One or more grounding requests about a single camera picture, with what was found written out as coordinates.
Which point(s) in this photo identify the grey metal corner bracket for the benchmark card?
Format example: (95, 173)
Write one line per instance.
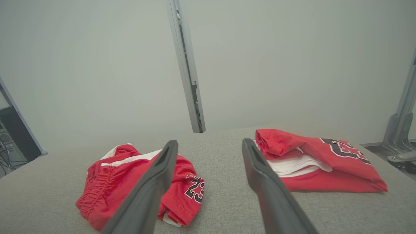
(398, 130)

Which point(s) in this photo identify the red shirt with white sleeves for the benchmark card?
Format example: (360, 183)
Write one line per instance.
(325, 182)

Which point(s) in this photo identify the grey partition post with slot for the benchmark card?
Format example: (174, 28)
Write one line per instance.
(187, 65)

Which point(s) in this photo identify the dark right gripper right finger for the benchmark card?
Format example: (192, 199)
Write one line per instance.
(273, 201)

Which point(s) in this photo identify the red shorts with white stripes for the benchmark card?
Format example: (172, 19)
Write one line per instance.
(107, 182)

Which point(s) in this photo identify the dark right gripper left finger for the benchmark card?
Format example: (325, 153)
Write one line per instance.
(149, 195)

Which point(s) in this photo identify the black computer case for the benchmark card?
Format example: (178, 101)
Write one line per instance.
(16, 136)

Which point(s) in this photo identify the grey partition foot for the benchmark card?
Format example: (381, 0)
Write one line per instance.
(403, 156)

